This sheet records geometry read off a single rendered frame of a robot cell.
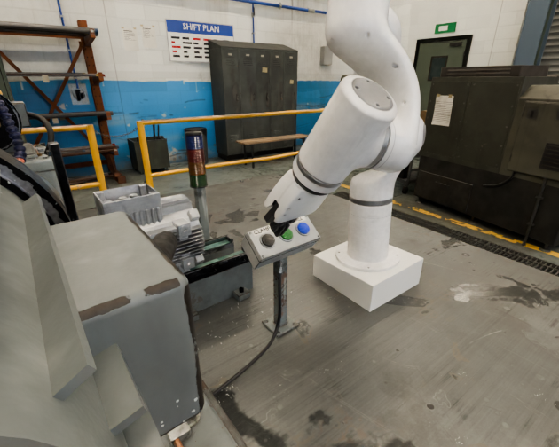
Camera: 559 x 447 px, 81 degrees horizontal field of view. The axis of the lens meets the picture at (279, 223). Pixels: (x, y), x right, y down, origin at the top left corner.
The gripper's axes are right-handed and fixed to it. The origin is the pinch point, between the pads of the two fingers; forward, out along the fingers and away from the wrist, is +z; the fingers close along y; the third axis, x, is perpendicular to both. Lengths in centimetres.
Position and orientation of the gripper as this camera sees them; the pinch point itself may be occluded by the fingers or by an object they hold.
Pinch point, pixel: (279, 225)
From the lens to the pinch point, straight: 65.5
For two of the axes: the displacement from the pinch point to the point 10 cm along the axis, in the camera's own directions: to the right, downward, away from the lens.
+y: -7.9, 2.4, -5.6
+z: -3.7, 5.3, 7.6
